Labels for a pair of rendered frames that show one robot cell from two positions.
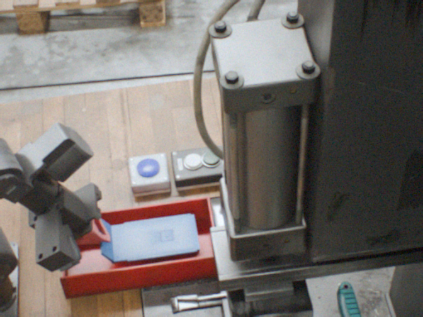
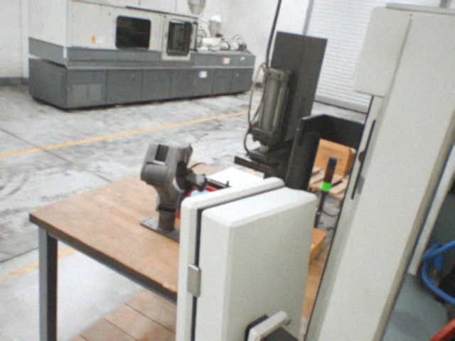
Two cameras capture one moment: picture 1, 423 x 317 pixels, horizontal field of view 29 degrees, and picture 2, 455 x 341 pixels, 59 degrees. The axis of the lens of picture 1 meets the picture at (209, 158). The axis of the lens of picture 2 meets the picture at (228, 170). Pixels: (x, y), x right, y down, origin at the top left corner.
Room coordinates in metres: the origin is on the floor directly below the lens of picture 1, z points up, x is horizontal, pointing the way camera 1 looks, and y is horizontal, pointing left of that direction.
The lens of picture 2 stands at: (-0.15, 1.36, 1.65)
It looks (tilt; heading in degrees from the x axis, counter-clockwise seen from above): 20 degrees down; 302
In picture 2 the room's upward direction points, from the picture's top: 9 degrees clockwise
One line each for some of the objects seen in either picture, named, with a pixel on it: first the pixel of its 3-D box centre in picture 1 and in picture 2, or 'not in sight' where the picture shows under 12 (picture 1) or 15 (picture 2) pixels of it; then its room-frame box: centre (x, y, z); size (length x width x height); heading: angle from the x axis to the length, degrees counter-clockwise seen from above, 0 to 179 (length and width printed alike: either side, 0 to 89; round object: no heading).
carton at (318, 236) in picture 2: not in sight; (298, 249); (0.27, 0.12, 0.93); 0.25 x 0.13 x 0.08; 95
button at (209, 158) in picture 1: (211, 160); not in sight; (0.93, 0.00, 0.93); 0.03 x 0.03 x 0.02
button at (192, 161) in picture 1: (193, 163); not in sight; (0.92, 0.03, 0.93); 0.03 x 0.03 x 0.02
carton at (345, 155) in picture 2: not in sight; (339, 148); (1.30, -3.53, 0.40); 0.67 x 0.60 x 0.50; 87
